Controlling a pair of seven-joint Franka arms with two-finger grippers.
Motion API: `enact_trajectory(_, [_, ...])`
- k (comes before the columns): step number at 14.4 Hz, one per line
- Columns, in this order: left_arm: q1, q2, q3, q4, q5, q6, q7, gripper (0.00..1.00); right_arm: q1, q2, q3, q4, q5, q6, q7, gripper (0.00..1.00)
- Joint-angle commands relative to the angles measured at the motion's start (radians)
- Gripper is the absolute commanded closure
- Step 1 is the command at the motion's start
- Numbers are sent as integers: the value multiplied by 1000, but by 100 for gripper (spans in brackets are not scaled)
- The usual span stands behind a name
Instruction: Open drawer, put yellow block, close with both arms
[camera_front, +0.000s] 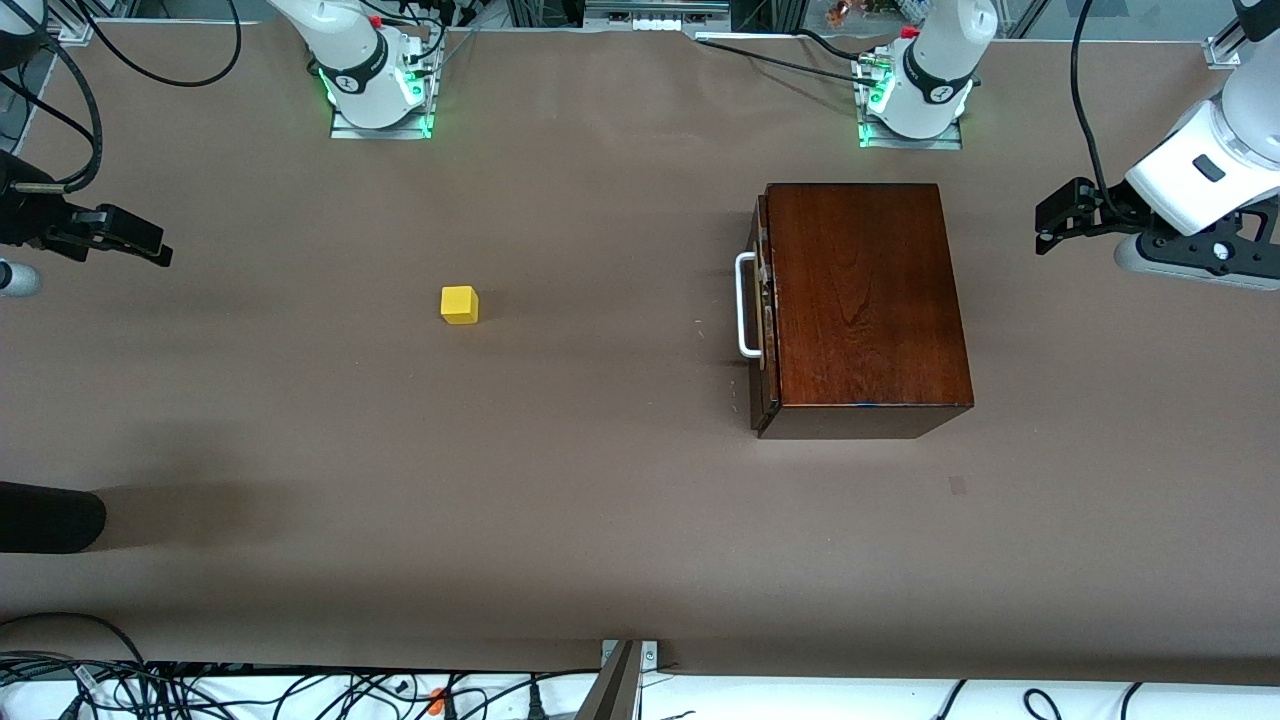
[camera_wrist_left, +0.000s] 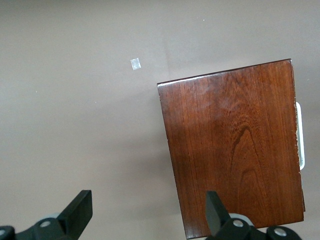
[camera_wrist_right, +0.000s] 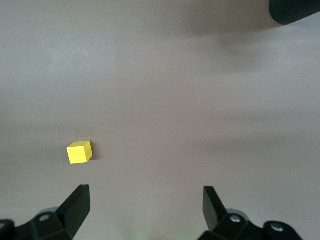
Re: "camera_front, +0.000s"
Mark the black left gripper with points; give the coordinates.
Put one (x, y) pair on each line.
(1108, 206)

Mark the black cylindrical object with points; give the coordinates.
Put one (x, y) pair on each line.
(50, 517)

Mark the white connector strip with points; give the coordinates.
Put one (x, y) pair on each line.
(660, 24)

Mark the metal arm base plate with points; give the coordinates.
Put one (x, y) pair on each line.
(900, 144)
(380, 133)

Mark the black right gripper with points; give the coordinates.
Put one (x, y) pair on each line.
(22, 218)

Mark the small orange clip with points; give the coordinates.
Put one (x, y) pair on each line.
(437, 698)

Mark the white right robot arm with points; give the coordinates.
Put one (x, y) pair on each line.
(350, 60)

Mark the metal bracket with screws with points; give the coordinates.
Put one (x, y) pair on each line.
(651, 655)

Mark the copper coloured object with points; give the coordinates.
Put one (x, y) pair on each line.
(842, 12)

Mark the grey metal pole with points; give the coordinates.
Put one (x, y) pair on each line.
(612, 690)

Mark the dark wooden drawer cabinet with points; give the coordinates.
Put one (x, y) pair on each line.
(860, 300)

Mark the yellow cube block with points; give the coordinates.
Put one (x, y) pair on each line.
(459, 305)

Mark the brown table cover sheet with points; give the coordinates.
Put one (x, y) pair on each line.
(300, 450)

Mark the aluminium frame extrusion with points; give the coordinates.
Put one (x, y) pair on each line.
(1225, 52)
(75, 32)

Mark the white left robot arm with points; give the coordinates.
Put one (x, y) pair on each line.
(940, 70)

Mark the wooden drawer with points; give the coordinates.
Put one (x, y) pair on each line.
(760, 385)

